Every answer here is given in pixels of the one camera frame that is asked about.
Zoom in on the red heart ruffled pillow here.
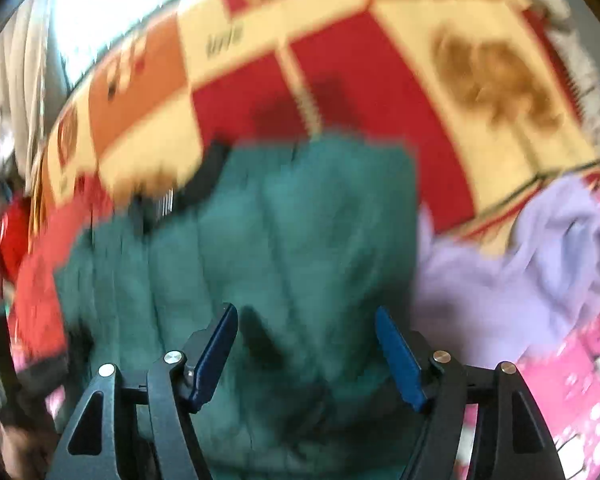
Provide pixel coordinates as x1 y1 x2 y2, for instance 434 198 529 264
8 174 114 362

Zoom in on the red clothes pile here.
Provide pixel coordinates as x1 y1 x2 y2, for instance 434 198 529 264
0 195 31 299

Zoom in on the pink penguin print quilt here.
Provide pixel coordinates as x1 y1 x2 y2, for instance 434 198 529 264
454 194 600 480

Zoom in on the beige curtain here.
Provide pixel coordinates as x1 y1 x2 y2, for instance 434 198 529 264
0 0 70 183

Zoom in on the green quilted puffer jacket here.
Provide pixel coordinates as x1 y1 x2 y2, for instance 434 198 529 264
55 134 422 479

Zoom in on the lavender garment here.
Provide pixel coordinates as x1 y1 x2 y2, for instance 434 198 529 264
410 177 600 368

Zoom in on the orange red checkered blanket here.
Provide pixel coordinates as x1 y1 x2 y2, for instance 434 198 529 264
30 0 600 254

